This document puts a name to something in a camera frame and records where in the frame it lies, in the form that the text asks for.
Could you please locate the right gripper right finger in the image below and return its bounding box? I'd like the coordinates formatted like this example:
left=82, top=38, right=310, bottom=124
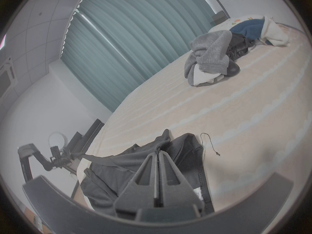
left=159, top=151, right=205, bottom=212

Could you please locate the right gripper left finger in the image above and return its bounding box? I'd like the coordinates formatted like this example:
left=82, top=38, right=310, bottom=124
left=113, top=152, right=158, bottom=213

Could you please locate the black T-shirt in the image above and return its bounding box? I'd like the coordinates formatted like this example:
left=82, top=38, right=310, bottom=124
left=69, top=129, right=221, bottom=217

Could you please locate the bed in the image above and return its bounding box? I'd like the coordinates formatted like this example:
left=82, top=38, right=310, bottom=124
left=71, top=0, right=311, bottom=214

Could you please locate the pile of clothes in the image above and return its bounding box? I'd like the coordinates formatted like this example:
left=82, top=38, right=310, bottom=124
left=184, top=16, right=290, bottom=87

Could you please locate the black chest of drawers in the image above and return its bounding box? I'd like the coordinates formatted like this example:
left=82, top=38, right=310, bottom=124
left=66, top=118, right=105, bottom=155

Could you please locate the white round mirror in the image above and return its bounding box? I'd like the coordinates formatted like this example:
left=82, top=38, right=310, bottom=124
left=48, top=132, right=67, bottom=153

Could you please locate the blue-green curtain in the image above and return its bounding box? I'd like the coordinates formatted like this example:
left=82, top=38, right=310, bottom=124
left=74, top=0, right=217, bottom=81
left=60, top=12, right=147, bottom=113

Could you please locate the white printed pillow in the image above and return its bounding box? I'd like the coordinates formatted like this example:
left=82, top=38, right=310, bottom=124
left=209, top=14, right=265, bottom=32

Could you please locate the white ceiling air vent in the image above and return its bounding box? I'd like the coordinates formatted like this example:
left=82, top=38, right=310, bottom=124
left=0, top=56, right=19, bottom=100

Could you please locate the grey bedside table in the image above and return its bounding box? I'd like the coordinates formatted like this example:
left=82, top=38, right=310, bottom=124
left=212, top=11, right=228, bottom=26

